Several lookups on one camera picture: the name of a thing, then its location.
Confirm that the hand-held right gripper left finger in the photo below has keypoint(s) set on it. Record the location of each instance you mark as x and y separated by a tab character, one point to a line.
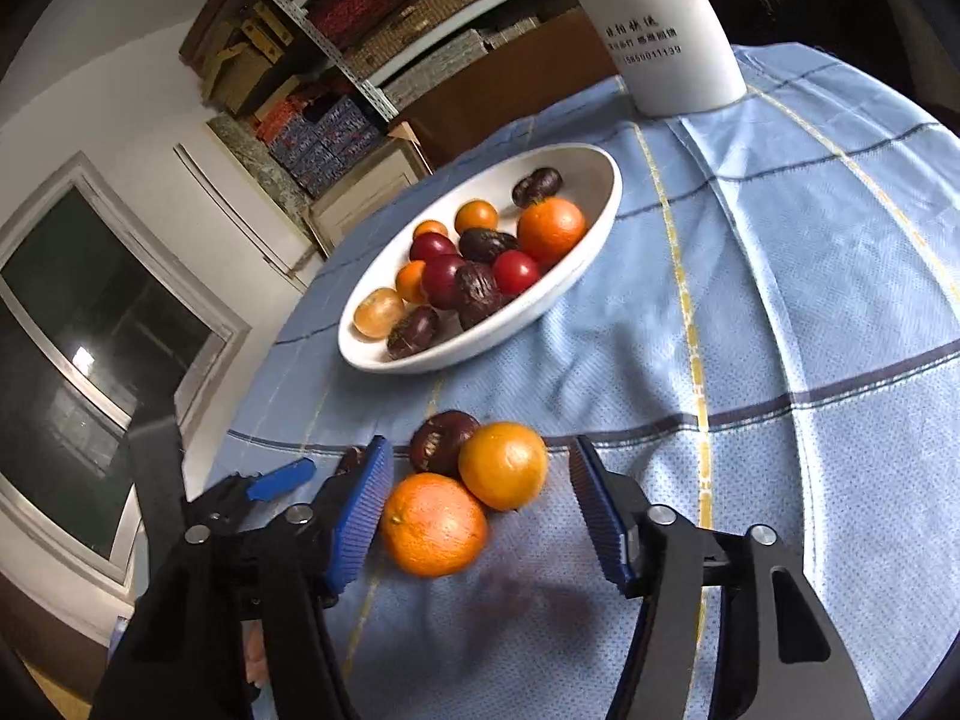
364	517

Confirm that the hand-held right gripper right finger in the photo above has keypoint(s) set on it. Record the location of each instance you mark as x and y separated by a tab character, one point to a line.
600	517

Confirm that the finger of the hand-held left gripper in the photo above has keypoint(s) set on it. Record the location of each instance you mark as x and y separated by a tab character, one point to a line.
281	478

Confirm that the orange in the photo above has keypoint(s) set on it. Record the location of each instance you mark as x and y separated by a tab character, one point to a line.
435	526
551	230
504	466

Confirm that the dark purple passion fruit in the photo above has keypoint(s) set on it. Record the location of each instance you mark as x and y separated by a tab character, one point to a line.
439	439
537	187
478	294
412	332
487	244

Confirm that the peeled tangerine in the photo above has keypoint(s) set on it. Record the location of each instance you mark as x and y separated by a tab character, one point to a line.
379	313

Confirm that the small orange cherry tomato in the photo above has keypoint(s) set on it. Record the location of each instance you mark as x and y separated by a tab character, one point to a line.
409	283
430	228

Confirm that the dark red plum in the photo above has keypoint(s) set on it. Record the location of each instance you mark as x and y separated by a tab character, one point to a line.
442	281
433	247

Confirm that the red cherry tomato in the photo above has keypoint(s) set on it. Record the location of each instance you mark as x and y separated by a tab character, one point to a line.
516	272

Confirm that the yellow tomato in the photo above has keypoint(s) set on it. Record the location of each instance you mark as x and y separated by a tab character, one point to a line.
477	216

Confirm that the white oval bowl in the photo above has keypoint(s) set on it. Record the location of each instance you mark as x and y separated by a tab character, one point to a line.
577	195

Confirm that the white framed window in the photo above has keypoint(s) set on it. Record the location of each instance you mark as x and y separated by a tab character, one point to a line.
90	360

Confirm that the blue checked tablecloth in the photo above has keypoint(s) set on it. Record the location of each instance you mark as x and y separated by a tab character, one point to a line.
787	315

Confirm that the stack of blue patterned boxes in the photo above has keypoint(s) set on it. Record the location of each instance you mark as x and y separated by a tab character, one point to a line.
322	142

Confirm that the stack of tan cardboard boxes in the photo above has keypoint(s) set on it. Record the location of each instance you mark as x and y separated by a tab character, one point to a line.
232	60

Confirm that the brown cardboard box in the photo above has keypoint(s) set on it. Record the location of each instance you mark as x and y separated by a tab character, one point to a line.
487	105

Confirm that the white metal shelf rack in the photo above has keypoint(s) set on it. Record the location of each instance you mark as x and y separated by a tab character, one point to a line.
300	7

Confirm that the white thermos jug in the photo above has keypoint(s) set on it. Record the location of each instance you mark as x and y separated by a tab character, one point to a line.
660	15

